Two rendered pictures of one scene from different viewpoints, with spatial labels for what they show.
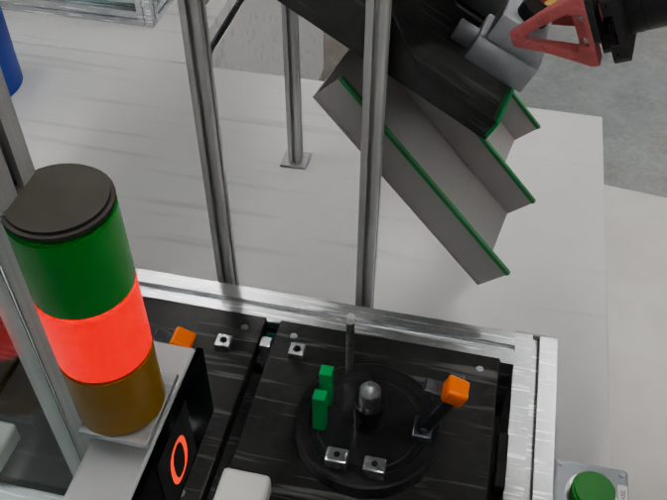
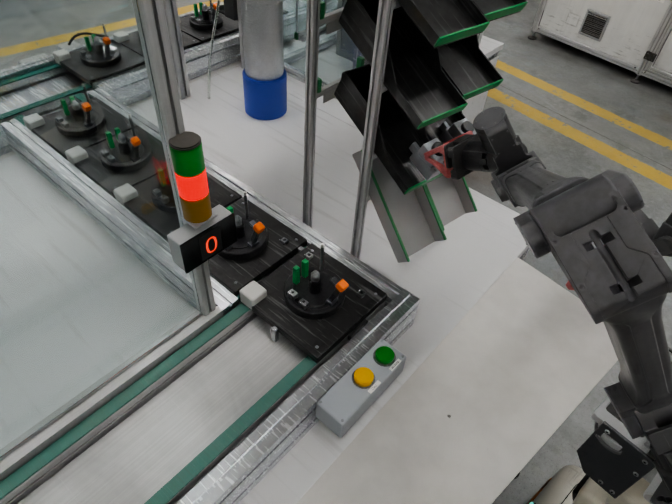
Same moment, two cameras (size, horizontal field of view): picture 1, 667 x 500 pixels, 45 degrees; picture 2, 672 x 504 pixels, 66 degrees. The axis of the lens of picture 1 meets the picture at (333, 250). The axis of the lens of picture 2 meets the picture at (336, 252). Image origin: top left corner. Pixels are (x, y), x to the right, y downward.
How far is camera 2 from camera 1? 51 cm
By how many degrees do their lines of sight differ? 18
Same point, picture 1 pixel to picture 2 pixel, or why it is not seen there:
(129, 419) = (193, 217)
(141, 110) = (325, 143)
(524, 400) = (386, 313)
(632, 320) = (479, 317)
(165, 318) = (269, 224)
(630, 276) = (495, 300)
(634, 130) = not seen: hidden behind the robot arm
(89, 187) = (193, 140)
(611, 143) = not seen: hidden behind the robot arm
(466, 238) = (395, 238)
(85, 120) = (300, 139)
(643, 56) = not seen: outside the picture
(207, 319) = (284, 231)
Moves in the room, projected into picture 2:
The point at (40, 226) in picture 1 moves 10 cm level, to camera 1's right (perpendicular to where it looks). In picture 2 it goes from (175, 144) to (227, 166)
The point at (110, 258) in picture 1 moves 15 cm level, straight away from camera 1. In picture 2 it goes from (192, 161) to (219, 112)
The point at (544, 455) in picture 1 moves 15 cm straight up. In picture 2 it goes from (377, 335) to (386, 291)
